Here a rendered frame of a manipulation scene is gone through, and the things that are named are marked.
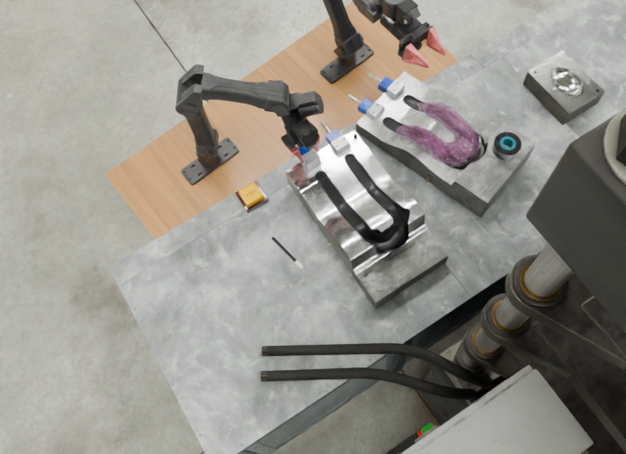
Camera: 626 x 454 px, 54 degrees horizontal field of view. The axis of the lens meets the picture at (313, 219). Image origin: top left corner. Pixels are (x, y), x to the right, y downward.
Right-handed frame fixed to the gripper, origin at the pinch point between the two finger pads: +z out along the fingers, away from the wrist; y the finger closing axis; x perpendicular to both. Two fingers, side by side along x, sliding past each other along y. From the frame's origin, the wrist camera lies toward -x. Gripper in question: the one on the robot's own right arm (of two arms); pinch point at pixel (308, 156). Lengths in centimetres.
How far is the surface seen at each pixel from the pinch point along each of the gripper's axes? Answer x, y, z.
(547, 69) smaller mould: -9, 83, 14
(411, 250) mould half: -33.1, 9.4, 25.0
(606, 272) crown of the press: -116, 2, -47
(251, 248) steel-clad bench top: -4.4, -29.8, 15.7
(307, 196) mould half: -6.7, -7.0, 7.9
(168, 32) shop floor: 180, -3, 12
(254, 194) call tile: 6.4, -19.9, 6.3
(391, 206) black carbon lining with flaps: -24.2, 11.3, 14.0
